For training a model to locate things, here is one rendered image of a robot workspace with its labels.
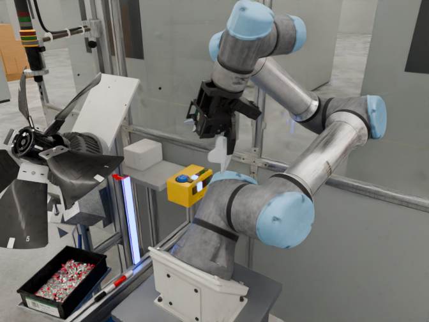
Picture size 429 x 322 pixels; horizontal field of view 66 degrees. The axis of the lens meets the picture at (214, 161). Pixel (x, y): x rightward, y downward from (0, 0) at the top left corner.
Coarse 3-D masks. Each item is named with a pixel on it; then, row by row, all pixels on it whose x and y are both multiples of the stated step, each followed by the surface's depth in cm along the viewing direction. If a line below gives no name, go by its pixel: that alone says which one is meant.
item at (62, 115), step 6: (96, 78) 114; (90, 84) 112; (96, 84) 108; (84, 90) 111; (78, 96) 111; (72, 102) 111; (78, 102) 125; (66, 108) 113; (72, 108) 123; (60, 114) 114; (66, 114) 122
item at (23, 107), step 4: (24, 68) 128; (24, 76) 126; (20, 80) 132; (24, 80) 126; (20, 84) 132; (24, 84) 125; (20, 88) 133; (24, 88) 125; (20, 92) 132; (24, 92) 125; (20, 96) 134; (24, 96) 125; (20, 100) 135; (24, 100) 125; (20, 104) 137; (24, 104) 126; (20, 108) 138; (24, 108) 127; (24, 112) 134; (28, 112) 121; (24, 116) 137; (28, 116) 122; (28, 120) 126
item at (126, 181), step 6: (126, 180) 97; (126, 186) 98; (126, 192) 98; (126, 198) 99; (132, 204) 102; (132, 210) 102; (132, 216) 103; (132, 222) 104; (132, 228) 104; (132, 234) 105; (132, 240) 106; (138, 246) 109; (138, 252) 110; (138, 258) 110
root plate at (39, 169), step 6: (24, 162) 116; (24, 168) 115; (30, 168) 116; (36, 168) 117; (42, 168) 118; (48, 168) 118; (18, 174) 114; (24, 174) 115; (30, 174) 116; (36, 174) 116; (30, 180) 115; (36, 180) 116; (42, 180) 117
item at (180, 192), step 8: (192, 168) 128; (200, 168) 128; (176, 176) 122; (200, 176) 122; (208, 176) 126; (168, 184) 121; (176, 184) 118; (184, 184) 117; (192, 184) 118; (168, 192) 122; (176, 192) 120; (184, 192) 117; (200, 192) 124; (176, 200) 121; (184, 200) 119; (192, 200) 120
